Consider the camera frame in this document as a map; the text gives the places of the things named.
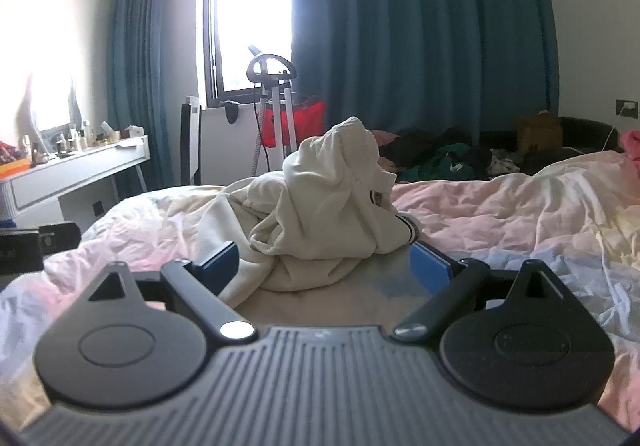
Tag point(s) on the black wall socket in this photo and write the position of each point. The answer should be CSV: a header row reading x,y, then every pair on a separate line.
x,y
98,207

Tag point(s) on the wall socket with charger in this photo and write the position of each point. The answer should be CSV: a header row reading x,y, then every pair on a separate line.
x,y
628,107

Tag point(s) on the white standing panel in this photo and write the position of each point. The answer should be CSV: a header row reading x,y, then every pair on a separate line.
x,y
191,141

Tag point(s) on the pink and blue bed blanket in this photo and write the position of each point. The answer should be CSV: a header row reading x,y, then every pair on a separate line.
x,y
525,226

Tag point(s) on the brown bag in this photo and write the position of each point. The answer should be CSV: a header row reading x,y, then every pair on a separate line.
x,y
537,131

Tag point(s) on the orange box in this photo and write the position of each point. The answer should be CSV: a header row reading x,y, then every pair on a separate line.
x,y
12,169

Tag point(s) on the pile of dark clothes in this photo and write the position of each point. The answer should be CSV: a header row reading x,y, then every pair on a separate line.
x,y
480,154

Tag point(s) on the narrow blue curtain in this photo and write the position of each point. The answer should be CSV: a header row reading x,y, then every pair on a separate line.
x,y
145,51

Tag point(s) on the group of cosmetic bottles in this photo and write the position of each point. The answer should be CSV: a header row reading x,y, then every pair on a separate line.
x,y
75,139

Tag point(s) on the wide blue curtain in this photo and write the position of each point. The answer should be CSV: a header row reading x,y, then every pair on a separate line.
x,y
425,26

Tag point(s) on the deep pink cloth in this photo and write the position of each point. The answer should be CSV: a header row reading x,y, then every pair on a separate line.
x,y
633,142

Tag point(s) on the light pink cloth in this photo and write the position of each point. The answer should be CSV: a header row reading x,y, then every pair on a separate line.
x,y
382,138

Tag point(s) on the white dressing table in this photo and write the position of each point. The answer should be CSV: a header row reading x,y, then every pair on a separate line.
x,y
75,174

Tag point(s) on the black sofa chair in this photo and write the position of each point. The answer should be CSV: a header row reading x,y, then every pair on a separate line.
x,y
585,134

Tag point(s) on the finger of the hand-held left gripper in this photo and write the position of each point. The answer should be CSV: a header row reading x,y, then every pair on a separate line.
x,y
60,238

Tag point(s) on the garment steamer stand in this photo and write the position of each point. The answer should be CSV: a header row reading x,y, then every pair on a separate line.
x,y
285,116

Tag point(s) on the vanity mirror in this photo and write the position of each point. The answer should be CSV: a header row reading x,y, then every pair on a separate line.
x,y
50,101

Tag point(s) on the green garment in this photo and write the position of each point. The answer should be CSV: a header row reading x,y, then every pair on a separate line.
x,y
440,166

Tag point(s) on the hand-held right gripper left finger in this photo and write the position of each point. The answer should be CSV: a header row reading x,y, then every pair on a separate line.
x,y
222,262

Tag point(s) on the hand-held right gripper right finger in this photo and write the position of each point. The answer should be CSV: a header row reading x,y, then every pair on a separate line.
x,y
427,267

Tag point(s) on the red bag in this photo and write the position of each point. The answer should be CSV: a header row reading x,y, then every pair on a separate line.
x,y
307,119

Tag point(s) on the tissue box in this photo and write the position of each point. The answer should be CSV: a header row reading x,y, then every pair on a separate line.
x,y
133,132

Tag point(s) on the window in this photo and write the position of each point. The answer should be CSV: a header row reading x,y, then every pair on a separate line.
x,y
250,6

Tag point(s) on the cream white sweatshirt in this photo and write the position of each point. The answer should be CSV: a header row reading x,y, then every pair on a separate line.
x,y
310,206

